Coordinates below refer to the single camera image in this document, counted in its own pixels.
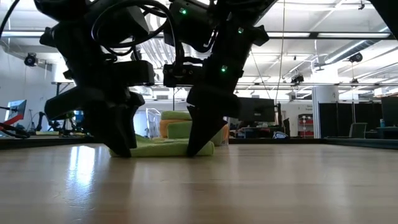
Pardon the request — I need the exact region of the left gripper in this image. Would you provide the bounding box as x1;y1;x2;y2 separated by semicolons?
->
44;26;146;157

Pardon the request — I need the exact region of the clear plastic bin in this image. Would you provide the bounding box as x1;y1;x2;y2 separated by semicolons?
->
145;107;231;147

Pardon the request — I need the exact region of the computer monitor on arm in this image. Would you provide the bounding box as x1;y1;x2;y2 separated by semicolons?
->
6;99;27;121

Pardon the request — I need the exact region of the grey ceiling duct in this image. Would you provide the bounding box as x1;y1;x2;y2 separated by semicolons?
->
323;15;398;65

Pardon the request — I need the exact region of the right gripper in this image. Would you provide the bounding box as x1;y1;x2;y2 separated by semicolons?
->
185;24;271;157

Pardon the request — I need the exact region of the dark flat monitor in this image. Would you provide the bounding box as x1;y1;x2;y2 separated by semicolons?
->
381;96;398;127
238;96;276;123

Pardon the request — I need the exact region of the shelf with red items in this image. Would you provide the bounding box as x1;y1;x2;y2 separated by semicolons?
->
297;113;313;138

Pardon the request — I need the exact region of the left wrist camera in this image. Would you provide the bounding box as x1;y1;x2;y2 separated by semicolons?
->
113;60;155;87

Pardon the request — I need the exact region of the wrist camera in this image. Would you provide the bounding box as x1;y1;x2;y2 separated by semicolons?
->
113;60;155;87
162;63;208;88

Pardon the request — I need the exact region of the black room partition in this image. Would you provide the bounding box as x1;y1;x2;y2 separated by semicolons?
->
318;101;383;139

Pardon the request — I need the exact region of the black aluminium table frame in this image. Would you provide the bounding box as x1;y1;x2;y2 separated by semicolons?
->
0;135;398;151

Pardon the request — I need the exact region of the black background rig frame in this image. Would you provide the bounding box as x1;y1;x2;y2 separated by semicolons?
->
51;81;75;97

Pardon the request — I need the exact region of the lime green microfiber towel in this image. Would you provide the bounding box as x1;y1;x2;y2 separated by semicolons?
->
108;134;216;158

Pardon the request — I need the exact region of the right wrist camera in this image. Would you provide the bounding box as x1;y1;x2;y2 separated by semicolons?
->
162;63;208;88

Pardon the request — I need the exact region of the grey office chair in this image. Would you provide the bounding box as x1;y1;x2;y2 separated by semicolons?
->
348;122;368;139

